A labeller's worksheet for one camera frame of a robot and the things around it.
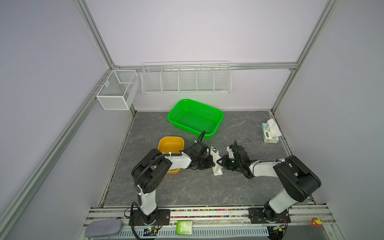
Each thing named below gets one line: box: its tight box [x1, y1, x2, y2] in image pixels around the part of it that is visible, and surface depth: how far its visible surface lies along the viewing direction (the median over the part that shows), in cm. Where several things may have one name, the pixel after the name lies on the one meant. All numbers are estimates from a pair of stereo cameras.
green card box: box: [176, 220, 193, 235], surface depth 71 cm
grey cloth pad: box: [85, 219, 125, 238], surface depth 71 cm
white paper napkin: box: [209, 146, 224, 176], surface depth 92 cm
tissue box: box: [261, 118, 282, 144], surface depth 102 cm
